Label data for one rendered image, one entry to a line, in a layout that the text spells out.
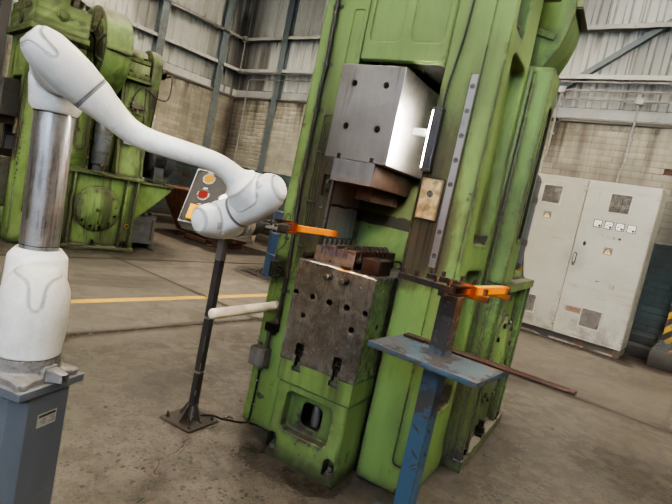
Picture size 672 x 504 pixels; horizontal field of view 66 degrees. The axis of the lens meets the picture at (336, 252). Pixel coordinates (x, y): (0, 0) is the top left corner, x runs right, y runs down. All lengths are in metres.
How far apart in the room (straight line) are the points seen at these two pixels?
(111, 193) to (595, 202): 5.97
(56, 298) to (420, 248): 1.38
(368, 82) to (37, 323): 1.52
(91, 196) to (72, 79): 5.34
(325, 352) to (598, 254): 5.37
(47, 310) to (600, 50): 7.92
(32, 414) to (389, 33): 1.95
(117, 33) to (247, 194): 5.61
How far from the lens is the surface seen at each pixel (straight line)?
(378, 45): 2.45
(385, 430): 2.36
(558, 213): 7.28
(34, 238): 1.61
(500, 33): 2.29
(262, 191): 1.40
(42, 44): 1.45
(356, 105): 2.25
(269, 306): 2.48
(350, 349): 2.13
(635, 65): 8.38
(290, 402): 2.39
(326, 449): 2.30
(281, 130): 10.92
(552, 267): 7.25
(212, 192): 2.40
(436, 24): 2.39
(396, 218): 2.60
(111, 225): 6.91
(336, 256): 2.20
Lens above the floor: 1.19
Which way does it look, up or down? 6 degrees down
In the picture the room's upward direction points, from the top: 12 degrees clockwise
